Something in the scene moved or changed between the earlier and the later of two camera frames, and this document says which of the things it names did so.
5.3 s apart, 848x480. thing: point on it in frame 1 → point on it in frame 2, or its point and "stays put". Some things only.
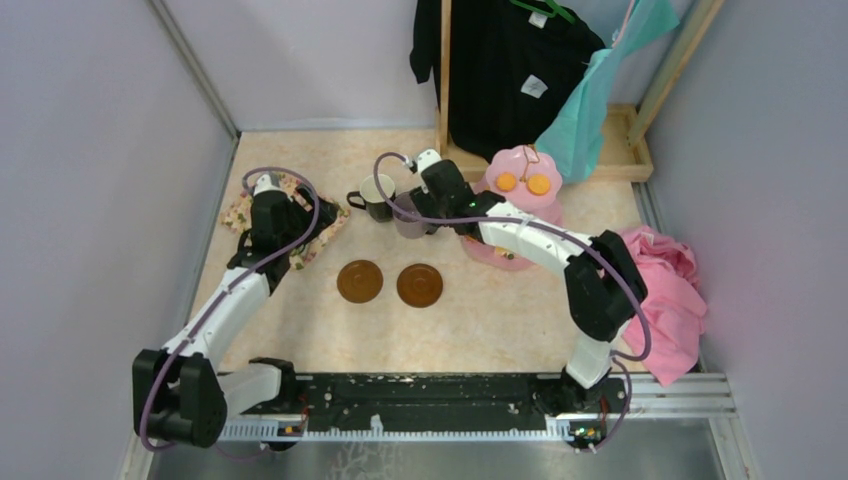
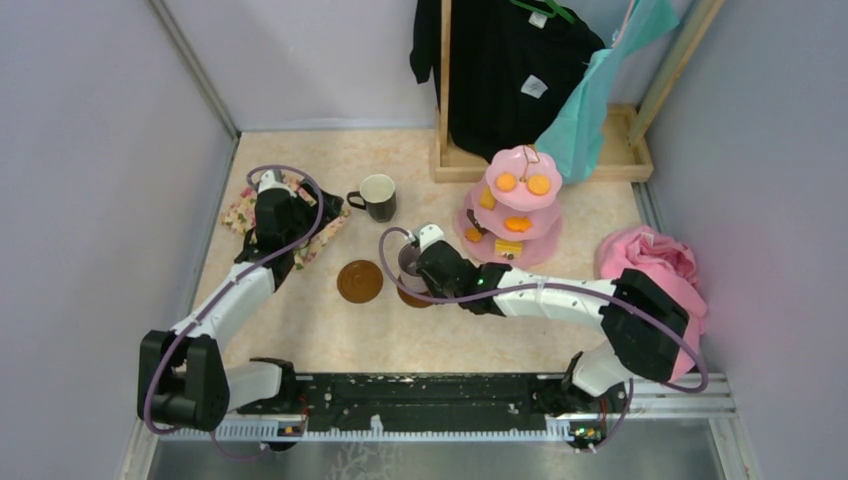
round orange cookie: [506, 181] stays put
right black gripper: [423, 200] → [428, 282]
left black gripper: [326, 212] stays put
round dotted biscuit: [538, 184] stays put
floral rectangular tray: [237, 217] stays put
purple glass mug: [406, 225] → [408, 257]
